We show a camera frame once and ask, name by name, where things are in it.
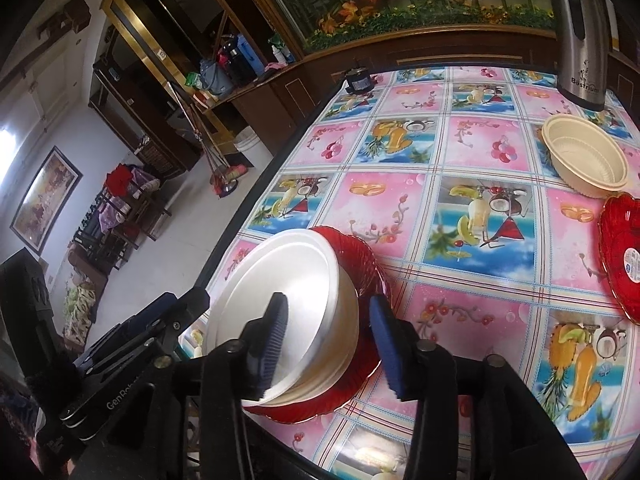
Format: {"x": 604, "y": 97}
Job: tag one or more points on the white paper bowl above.
{"x": 345, "y": 330}
{"x": 280, "y": 280}

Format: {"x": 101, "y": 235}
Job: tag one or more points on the green packet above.
{"x": 192, "y": 79}

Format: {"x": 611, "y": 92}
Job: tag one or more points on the small red glass plate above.
{"x": 615, "y": 240}

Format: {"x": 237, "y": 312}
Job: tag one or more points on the red cloth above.
{"x": 117, "y": 180}

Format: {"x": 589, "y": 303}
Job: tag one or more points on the large red glass plate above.
{"x": 365, "y": 260}

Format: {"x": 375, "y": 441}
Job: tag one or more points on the steel thermos jug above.
{"x": 575, "y": 35}

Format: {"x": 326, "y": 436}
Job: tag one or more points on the brown wicker basket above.
{"x": 152, "y": 155}

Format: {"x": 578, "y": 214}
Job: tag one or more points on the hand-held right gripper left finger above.
{"x": 272, "y": 350}

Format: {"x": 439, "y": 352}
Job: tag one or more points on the blue bottle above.
{"x": 252, "y": 55}

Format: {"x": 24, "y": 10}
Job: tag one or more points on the pile of green vegetables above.
{"x": 80, "y": 305}

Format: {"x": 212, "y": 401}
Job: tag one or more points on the purple floral cloth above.
{"x": 142, "y": 180}

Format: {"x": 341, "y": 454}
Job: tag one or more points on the small black pot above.
{"x": 360, "y": 82}

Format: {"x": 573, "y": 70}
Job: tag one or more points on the dark wooden chair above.
{"x": 100, "y": 240}

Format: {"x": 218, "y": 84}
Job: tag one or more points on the red broom and dustpan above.
{"x": 225, "y": 180}

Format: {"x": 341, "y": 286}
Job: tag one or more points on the blue grey bag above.
{"x": 215, "y": 80}

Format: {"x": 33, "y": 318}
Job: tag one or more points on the framed wall picture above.
{"x": 45, "y": 200}

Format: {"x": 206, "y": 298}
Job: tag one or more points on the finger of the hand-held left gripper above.
{"x": 145, "y": 312}
{"x": 192, "y": 302}

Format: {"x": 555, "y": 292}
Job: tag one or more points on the gold framed display cabinet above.
{"x": 150, "y": 35}

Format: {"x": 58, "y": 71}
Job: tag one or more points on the white plastic bucket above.
{"x": 252, "y": 152}

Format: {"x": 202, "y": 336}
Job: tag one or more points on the white spray bottle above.
{"x": 277, "y": 55}

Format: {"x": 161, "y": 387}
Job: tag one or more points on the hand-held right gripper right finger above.
{"x": 392, "y": 355}

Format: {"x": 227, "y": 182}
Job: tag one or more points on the pink cloth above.
{"x": 275, "y": 66}

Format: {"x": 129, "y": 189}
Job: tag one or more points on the black bottle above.
{"x": 235, "y": 62}

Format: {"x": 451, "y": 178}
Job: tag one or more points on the black box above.
{"x": 25, "y": 300}

